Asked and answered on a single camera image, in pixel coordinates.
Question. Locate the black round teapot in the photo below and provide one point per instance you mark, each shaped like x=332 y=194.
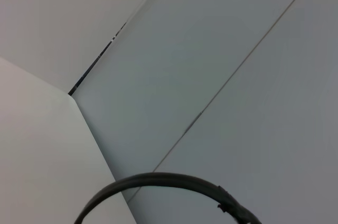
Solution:
x=158 y=179

